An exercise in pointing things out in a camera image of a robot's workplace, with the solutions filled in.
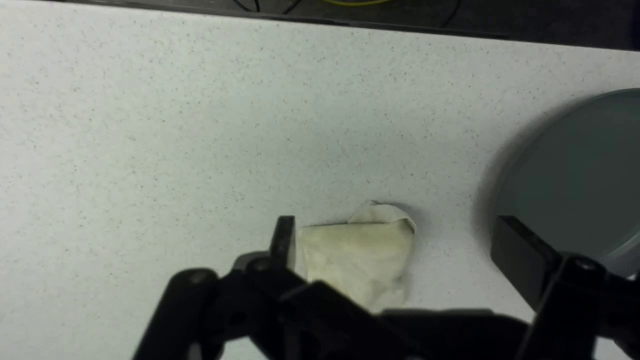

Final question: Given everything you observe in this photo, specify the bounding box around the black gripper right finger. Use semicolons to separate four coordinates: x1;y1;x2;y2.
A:
489;213;640;360

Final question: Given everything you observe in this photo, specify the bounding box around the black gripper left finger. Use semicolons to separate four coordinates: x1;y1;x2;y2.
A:
128;213;375;360

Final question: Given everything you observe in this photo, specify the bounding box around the cream cloth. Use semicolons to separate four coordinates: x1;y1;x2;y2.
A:
299;197;417;312

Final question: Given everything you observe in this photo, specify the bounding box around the dark green round plate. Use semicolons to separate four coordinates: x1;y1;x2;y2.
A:
476;85;640;281

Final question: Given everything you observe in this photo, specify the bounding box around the yellow floor cable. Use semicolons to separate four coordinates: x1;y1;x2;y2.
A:
321;0;388;8

